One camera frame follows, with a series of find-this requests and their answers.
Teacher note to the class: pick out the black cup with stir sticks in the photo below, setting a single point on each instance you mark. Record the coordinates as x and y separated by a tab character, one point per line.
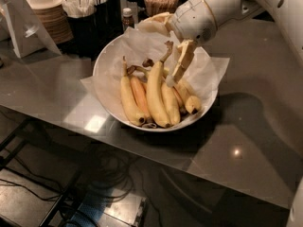
154	7

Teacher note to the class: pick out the left yellow banana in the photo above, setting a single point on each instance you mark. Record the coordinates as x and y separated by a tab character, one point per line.
133	113

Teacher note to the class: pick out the large front yellow banana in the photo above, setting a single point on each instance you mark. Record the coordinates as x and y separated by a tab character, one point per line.
154	95

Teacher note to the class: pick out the stack of brown paper bowls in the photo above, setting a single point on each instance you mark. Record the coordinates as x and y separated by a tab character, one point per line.
55	23

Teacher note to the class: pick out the small brown bottle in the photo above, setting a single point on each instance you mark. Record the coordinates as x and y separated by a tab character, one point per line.
127	18

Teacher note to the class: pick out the short middle yellow banana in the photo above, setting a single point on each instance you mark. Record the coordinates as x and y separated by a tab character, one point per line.
171	104

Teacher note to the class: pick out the black cylinder container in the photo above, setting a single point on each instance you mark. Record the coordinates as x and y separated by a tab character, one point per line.
108	17

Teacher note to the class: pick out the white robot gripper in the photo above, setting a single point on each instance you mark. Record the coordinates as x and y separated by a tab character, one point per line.
193	21

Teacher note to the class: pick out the orange-tinted banana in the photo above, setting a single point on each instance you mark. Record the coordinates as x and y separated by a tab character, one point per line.
140	96

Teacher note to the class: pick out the black holder with white packets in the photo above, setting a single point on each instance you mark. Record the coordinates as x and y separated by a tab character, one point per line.
81	16

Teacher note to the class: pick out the white paper liner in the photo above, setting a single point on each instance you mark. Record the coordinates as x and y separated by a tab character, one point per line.
205	70

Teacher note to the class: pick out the right yellow banana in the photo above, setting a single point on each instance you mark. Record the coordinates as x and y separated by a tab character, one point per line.
184	95

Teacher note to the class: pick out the white napkin dispenser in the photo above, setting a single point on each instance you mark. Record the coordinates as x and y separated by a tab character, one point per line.
26	31

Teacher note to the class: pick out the white bowl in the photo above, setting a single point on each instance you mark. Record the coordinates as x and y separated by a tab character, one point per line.
110	104

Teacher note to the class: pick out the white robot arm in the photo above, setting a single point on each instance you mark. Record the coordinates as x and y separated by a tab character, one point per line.
288	15

